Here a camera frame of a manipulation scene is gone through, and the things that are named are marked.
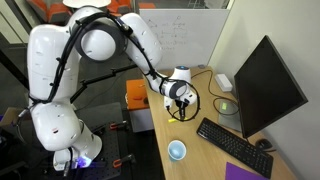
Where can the grey monitor base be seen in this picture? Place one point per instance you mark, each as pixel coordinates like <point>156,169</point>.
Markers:
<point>230,121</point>

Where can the black diagonal frame bar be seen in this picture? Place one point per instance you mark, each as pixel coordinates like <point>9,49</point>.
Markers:
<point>13,70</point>

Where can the black keyboard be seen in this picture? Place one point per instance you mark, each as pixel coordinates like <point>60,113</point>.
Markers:
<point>233,146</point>

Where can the green sticker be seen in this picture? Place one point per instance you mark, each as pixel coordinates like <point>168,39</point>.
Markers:
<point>224,106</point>

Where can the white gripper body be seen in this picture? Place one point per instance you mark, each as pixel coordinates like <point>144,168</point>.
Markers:
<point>190,98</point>

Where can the light blue cup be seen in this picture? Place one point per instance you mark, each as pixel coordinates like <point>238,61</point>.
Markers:
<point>176,150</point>

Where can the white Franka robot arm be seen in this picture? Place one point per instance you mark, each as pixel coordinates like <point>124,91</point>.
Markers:
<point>50,66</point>

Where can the grey whiteboard foot clip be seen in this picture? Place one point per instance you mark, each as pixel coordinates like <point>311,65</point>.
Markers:
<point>201,66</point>

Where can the black computer monitor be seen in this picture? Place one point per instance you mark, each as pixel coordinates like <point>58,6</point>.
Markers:
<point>266,90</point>

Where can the orange chair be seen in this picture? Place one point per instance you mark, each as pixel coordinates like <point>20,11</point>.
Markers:
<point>50,11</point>
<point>120,5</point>

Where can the black computer mouse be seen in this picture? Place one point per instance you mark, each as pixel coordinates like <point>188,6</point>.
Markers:
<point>264,144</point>

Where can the white power adapter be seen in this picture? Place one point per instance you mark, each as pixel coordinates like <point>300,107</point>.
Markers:
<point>223,82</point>

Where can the white round table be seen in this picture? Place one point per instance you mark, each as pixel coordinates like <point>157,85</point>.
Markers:
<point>86,2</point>

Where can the white whiteboard panel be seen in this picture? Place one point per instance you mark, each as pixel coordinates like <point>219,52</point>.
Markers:
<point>200,36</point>

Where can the orange box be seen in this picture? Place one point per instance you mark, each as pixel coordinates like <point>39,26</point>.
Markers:
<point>135,90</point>

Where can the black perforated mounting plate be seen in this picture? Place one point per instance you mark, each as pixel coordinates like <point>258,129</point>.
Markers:
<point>111,150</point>

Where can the black tripod pole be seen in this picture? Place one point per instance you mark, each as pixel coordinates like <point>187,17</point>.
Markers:
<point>96,79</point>

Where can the white cabinet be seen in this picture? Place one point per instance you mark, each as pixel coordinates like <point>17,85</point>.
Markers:
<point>141,120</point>

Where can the purple paper sheet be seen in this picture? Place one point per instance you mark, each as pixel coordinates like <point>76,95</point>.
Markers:
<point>240,171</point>

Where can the brown cardboard box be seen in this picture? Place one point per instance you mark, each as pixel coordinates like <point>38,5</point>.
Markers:
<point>8,116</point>

